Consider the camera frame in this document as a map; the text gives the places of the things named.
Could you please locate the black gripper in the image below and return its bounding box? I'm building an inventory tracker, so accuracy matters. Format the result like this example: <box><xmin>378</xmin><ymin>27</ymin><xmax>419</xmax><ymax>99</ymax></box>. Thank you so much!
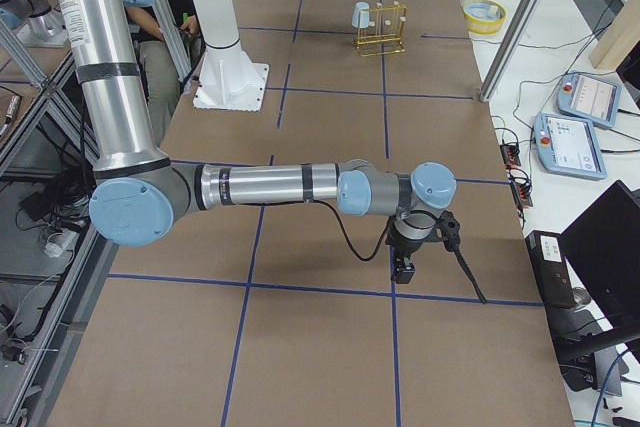
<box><xmin>386</xmin><ymin>229</ymin><xmax>440</xmax><ymax>283</ymax></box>

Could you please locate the light blue cup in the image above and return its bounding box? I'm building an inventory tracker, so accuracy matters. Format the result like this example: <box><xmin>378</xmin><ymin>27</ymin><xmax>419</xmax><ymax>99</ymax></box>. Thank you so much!
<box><xmin>351</xmin><ymin>1</ymin><xmax>371</xmax><ymax>29</ymax></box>

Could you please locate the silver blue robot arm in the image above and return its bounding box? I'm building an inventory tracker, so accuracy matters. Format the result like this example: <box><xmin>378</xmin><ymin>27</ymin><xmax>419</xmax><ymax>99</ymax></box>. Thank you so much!
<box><xmin>58</xmin><ymin>0</ymin><xmax>460</xmax><ymax>284</ymax></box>

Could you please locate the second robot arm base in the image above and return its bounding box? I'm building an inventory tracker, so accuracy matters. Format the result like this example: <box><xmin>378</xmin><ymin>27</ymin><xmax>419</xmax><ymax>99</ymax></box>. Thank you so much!
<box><xmin>1</xmin><ymin>0</ymin><xmax>68</xmax><ymax>48</ymax></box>

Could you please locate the black desktop box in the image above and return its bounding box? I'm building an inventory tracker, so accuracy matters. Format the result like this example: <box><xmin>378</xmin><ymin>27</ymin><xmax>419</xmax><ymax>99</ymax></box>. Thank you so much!
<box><xmin>525</xmin><ymin>230</ymin><xmax>575</xmax><ymax>309</ymax></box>

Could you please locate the orange black connector block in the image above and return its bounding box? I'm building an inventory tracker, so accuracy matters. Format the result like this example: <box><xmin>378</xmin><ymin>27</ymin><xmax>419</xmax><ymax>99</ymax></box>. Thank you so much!
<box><xmin>500</xmin><ymin>143</ymin><xmax>521</xmax><ymax>168</ymax></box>

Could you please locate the black computer monitor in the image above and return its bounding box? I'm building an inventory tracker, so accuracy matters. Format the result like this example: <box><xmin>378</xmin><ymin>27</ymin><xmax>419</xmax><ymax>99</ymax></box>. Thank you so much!
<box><xmin>560</xmin><ymin>180</ymin><xmax>639</xmax><ymax>321</ymax></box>

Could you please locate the near teach pendant tablet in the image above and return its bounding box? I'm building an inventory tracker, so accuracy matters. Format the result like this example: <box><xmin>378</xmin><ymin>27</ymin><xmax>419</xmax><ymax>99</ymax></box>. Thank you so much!
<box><xmin>533</xmin><ymin>112</ymin><xmax>607</xmax><ymax>180</ymax></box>

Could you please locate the teach pendant tablet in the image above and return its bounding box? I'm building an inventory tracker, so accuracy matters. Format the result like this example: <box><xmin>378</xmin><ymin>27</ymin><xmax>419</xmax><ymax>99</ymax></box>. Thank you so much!
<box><xmin>556</xmin><ymin>72</ymin><xmax>622</xmax><ymax>129</ymax></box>
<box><xmin>533</xmin><ymin>112</ymin><xmax>607</xmax><ymax>180</ymax></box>

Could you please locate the far teach pendant tablet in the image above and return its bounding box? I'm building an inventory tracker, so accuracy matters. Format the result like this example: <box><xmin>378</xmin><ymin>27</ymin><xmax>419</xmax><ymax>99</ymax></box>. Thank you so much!
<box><xmin>556</xmin><ymin>72</ymin><xmax>622</xmax><ymax>129</ymax></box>

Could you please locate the yellow bowl with blue lid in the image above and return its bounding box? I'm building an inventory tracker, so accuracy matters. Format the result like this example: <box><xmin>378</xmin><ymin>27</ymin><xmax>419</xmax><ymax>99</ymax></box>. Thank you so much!
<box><xmin>462</xmin><ymin>0</ymin><xmax>507</xmax><ymax>35</ymax></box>

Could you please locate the seated person in black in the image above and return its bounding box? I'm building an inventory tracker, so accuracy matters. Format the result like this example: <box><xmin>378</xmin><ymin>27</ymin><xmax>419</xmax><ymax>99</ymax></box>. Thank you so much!
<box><xmin>126</xmin><ymin>0</ymin><xmax>200</xmax><ymax>143</ymax></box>

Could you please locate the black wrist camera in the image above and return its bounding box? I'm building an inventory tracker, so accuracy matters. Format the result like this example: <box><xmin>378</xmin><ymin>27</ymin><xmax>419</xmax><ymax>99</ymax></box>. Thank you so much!
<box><xmin>439</xmin><ymin>210</ymin><xmax>460</xmax><ymax>252</ymax></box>

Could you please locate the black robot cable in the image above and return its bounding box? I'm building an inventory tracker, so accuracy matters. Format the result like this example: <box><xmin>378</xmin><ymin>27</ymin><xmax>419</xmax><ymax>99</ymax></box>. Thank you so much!
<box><xmin>319</xmin><ymin>199</ymin><xmax>396</xmax><ymax>262</ymax></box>

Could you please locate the gold wire cup holder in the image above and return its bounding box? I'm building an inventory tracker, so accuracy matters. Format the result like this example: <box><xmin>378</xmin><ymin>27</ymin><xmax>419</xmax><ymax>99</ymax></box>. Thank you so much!
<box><xmin>354</xmin><ymin>1</ymin><xmax>408</xmax><ymax>57</ymax></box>

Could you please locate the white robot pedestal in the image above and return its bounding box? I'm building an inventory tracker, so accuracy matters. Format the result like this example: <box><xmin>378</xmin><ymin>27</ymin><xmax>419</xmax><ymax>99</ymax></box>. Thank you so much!
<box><xmin>193</xmin><ymin>0</ymin><xmax>269</xmax><ymax>112</ymax></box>

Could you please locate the aluminium frame post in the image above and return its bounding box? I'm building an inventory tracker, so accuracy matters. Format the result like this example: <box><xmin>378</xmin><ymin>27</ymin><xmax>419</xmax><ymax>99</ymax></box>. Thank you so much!
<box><xmin>479</xmin><ymin>0</ymin><xmax>541</xmax><ymax>102</ymax></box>

